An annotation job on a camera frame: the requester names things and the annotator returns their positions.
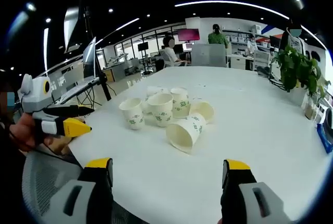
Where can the glass plant vase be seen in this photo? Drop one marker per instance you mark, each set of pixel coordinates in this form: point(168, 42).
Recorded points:
point(310, 105)

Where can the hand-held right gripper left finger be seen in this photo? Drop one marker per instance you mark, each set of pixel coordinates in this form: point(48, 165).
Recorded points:
point(91, 198)

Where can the blue box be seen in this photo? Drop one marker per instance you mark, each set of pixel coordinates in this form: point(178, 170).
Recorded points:
point(323, 136)

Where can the open laptop on stand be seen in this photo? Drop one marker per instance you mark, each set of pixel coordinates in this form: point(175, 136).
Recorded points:
point(88, 62)

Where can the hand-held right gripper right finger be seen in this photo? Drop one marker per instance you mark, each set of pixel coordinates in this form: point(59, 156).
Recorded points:
point(242, 198)

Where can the cluster of white paper cups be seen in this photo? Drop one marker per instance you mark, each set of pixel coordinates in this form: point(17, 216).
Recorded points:
point(160, 110)

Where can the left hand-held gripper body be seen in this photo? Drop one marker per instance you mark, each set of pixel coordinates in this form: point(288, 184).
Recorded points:
point(33, 93)

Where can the black tripod pole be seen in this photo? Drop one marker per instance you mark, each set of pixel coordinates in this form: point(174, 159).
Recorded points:
point(100, 78)

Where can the grey mesh office chair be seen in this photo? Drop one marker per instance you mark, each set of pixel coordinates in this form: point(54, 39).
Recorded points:
point(44, 179)

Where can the person's left hand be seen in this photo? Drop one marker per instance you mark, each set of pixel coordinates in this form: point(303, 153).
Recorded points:
point(24, 132)

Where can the grey desk partition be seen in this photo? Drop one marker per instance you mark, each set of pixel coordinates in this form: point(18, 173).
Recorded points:
point(208, 55)

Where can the dark round device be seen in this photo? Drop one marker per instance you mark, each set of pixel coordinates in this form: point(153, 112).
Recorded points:
point(329, 125)

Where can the pink computer monitor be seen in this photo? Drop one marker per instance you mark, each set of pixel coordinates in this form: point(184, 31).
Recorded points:
point(188, 34)

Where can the white table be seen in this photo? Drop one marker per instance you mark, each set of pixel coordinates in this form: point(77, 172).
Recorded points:
point(197, 182)

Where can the green potted plant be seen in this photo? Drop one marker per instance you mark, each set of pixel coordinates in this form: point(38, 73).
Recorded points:
point(296, 67)

